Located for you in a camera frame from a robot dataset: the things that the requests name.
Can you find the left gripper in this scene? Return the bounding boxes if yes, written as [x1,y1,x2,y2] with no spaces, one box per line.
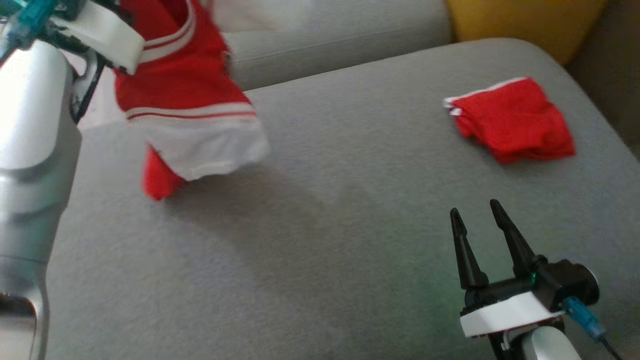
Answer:
[62,0,146,76]

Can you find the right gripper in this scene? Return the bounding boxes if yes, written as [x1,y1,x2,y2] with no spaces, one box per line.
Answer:
[449,199,564,339]

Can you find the red and white garment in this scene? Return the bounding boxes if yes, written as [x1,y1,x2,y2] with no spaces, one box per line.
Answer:
[114,0,313,202]

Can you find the folded red shorts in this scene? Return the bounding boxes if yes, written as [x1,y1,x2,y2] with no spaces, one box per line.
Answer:
[442,76,577,165]

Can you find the grey sofa ottoman seat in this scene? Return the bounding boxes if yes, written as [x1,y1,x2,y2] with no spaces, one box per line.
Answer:
[45,37,640,360]

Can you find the yellow sofa backrest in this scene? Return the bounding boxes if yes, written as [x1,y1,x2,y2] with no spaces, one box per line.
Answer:
[445,0,610,66]

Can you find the grey sofa back cushion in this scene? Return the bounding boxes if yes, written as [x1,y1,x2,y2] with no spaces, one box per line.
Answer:
[220,0,455,92]

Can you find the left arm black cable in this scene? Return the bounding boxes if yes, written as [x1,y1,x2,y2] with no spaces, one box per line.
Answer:
[70,47,107,125]

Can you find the left arm teal connector cable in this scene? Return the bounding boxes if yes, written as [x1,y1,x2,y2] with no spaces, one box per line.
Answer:
[0,0,58,53]

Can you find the right arm blue connector cable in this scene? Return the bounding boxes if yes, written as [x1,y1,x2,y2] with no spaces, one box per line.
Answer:
[562,296,623,360]

